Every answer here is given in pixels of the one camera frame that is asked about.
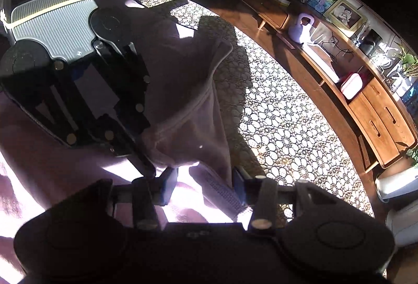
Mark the wooden television console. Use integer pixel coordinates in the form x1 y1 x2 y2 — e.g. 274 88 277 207
220 0 418 174

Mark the lilac sweatshirt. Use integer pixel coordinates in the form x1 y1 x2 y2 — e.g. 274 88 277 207
0 0 255 284

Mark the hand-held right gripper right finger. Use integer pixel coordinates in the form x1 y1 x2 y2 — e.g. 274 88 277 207
232 167 327 232

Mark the white pink heater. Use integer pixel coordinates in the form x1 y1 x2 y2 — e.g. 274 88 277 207
340 73 364 100

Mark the white standing air conditioner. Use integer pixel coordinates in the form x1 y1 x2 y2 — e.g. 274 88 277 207
385 206 418 245

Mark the lace tablecloth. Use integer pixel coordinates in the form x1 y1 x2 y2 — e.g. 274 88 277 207
98 0 376 229

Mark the framed photo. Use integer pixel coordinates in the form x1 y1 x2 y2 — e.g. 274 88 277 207
323 0 368 32

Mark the black speaker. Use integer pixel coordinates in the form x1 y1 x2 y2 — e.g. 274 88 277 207
359 29 382 56

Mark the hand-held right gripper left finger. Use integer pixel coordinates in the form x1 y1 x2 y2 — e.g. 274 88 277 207
52 167 179 232

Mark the lilac kettlebell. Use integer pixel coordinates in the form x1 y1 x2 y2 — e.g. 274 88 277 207
288 13 316 44

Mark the white flat box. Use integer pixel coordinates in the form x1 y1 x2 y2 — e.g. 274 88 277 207
302 43 342 84

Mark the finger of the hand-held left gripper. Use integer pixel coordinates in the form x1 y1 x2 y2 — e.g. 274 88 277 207
93 38 152 132
0 72 156 178

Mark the blue painted picture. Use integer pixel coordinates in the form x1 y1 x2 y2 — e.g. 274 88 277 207
307 0 340 14

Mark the grassy plant in vase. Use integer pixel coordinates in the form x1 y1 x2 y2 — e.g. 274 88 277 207
385 43 418 92

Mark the white plant pot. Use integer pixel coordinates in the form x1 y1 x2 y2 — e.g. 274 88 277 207
375 171 418 203

